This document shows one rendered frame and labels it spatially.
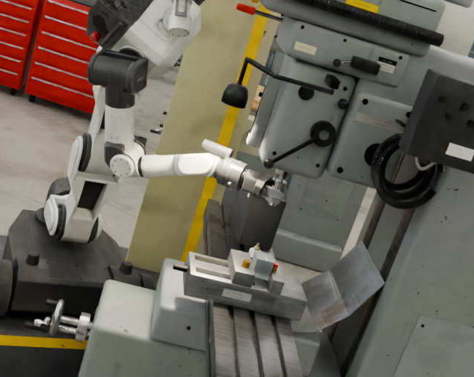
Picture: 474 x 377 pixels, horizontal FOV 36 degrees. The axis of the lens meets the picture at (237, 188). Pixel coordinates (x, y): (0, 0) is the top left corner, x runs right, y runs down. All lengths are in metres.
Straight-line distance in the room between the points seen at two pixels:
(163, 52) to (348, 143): 0.63
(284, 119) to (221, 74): 1.84
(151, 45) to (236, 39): 1.62
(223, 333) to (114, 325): 0.42
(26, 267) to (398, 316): 1.30
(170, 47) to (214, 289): 0.75
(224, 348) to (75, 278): 0.98
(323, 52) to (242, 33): 1.85
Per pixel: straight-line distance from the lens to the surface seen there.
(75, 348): 2.77
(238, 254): 2.15
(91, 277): 2.77
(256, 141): 2.13
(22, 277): 2.68
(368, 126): 2.06
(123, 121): 2.24
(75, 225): 2.85
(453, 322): 2.24
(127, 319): 2.28
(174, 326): 2.19
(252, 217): 2.49
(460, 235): 2.12
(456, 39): 11.84
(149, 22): 2.27
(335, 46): 2.00
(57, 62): 6.78
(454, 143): 1.87
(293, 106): 2.03
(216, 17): 3.81
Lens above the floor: 1.86
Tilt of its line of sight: 18 degrees down
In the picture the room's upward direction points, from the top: 18 degrees clockwise
